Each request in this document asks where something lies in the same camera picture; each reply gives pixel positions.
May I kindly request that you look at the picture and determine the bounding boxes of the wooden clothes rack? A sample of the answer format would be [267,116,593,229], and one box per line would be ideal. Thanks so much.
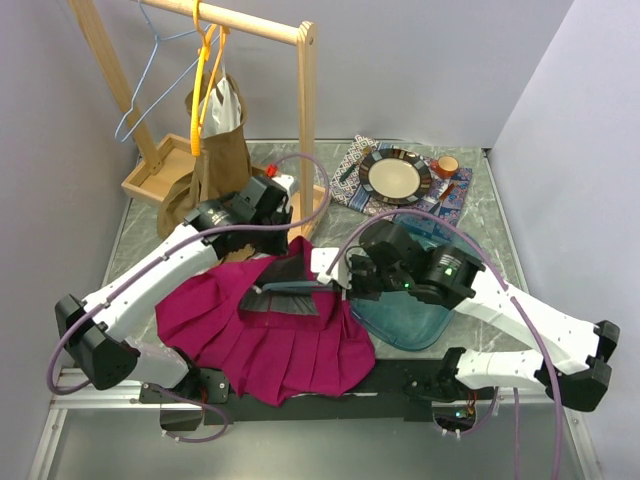
[70,1,317,238]

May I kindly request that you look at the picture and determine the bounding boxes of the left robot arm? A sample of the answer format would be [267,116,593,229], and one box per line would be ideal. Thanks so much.
[54,174,297,402]

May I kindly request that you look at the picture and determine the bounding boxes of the dark green pen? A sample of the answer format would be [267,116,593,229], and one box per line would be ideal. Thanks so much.
[339,163,357,182]

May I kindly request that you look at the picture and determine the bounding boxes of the orange ceramic cup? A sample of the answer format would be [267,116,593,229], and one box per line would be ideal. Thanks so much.
[431,155,459,179]

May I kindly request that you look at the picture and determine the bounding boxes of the teal plastic hanger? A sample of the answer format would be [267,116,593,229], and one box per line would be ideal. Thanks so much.
[258,280,334,293]

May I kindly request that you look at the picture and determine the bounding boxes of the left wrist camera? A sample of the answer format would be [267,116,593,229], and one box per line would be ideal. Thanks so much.
[265,164,299,199]

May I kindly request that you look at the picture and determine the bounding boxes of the magenta garment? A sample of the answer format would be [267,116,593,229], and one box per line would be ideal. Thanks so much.
[155,237,375,406]

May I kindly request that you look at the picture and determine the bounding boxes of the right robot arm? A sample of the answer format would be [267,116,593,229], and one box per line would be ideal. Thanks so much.
[311,219,620,412]

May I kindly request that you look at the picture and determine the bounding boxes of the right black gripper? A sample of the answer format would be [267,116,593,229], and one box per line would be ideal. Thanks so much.
[332,252,408,301]

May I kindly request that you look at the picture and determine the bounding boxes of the tan skirt with white lining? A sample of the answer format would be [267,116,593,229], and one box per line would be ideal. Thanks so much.
[156,74,252,239]

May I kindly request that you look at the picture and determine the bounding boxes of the brown rimmed ceramic plate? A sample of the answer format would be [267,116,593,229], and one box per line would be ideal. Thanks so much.
[358,148,432,206]

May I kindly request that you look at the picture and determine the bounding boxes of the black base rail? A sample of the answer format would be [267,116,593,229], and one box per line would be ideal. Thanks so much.
[139,354,501,436]

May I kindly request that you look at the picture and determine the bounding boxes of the teal plastic basket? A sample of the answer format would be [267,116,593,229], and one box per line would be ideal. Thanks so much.
[345,220,486,352]

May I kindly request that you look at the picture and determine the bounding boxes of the light blue wire hanger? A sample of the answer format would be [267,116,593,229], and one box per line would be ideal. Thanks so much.
[113,1,201,143]

